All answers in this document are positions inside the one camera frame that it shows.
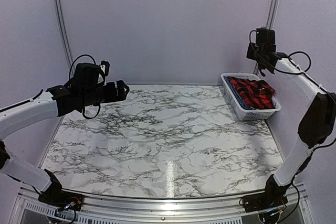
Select right aluminium corner post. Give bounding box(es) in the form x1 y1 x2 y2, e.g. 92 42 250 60
251 0 283 78

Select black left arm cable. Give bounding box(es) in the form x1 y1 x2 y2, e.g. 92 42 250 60
68 54 101 120

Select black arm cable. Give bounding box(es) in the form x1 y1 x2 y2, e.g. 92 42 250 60
68 54 101 120
272 50 312 76

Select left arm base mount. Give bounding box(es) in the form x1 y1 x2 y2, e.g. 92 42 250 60
38 190 83 211

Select aluminium corner post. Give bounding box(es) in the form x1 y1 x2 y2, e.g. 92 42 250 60
251 0 283 78
54 0 74 69

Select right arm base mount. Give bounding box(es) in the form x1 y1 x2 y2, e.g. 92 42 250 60
239 193 288 212

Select left aluminium corner post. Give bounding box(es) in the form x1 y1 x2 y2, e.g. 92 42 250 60
54 0 74 69

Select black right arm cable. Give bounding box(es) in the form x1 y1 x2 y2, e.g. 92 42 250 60
272 50 312 76

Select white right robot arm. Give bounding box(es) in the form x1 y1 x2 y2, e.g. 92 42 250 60
242 27 335 209

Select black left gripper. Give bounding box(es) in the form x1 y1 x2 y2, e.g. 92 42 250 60
80 80 129 107

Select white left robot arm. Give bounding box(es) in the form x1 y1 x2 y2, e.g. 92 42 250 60
1 61 130 206

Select light blue shirt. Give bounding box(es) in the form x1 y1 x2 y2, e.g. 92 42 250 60
224 76 254 110

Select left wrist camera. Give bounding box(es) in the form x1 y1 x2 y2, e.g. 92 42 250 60
98 60 110 86

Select aluminium front frame rail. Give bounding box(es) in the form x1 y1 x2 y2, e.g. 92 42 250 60
10 179 313 224

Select red black plaid shirt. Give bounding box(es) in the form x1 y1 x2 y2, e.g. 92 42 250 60
228 77 275 110

